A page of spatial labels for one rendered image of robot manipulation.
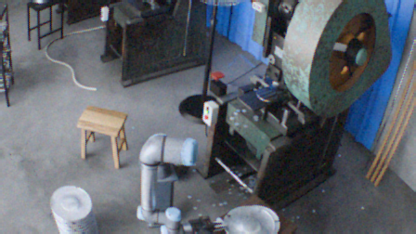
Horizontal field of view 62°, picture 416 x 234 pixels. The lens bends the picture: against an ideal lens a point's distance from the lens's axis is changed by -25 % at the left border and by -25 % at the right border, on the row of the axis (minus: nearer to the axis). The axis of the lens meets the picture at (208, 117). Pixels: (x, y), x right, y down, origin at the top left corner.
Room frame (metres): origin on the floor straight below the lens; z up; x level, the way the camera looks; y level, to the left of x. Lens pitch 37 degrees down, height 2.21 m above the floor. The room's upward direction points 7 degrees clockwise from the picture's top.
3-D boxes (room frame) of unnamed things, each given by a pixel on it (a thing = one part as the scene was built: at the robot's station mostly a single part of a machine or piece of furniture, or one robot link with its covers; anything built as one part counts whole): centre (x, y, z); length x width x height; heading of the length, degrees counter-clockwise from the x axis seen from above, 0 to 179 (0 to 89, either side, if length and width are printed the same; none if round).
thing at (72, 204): (1.45, 0.75, 0.32); 0.29 x 0.29 x 0.01
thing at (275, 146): (2.12, -0.70, 0.45); 0.92 x 0.12 x 0.90; 131
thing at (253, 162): (2.23, -0.42, 0.31); 0.43 x 0.42 x 0.01; 41
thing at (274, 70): (2.20, -0.38, 1.04); 0.17 x 0.15 x 0.30; 131
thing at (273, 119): (2.23, -0.42, 0.68); 0.45 x 0.30 x 0.06; 41
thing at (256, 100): (2.11, -0.28, 0.72); 0.25 x 0.14 x 0.14; 131
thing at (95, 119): (2.28, 0.73, 0.16); 0.34 x 0.24 x 0.34; 85
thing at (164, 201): (1.76, 0.24, 0.23); 0.19 x 0.19 x 0.45; 24
